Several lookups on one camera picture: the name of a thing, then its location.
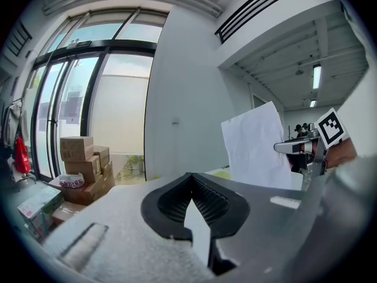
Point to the exit sign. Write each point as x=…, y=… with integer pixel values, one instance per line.
x=84, y=43

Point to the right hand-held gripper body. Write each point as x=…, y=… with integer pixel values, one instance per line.
x=331, y=128

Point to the green and white carton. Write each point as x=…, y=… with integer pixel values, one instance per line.
x=38, y=214

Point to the white plastic bag red print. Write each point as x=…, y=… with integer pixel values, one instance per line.
x=72, y=180

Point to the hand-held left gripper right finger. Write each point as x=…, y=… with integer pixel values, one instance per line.
x=259, y=225

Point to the small ceiling lamp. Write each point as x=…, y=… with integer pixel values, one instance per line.
x=312, y=103

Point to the clothes rack with grey coat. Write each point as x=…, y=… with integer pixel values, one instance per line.
x=14, y=116

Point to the white wall switch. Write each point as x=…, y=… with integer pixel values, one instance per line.
x=175, y=120

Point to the stack of cardboard boxes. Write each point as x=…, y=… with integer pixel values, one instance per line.
x=82, y=164

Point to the long ceiling lamp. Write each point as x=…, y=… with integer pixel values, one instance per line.
x=317, y=77

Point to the black framed glass door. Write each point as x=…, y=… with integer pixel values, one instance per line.
x=123, y=46

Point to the pale yellow folder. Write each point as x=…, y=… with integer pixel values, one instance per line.
x=222, y=174

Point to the person's right hand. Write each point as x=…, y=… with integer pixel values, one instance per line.
x=341, y=155

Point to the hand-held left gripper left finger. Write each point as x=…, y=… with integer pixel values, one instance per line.
x=117, y=231

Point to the black balcony railing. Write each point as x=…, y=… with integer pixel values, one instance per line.
x=219, y=37

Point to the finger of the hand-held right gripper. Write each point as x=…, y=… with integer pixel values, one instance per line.
x=294, y=146

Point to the white A4 paper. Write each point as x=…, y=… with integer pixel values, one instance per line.
x=253, y=146

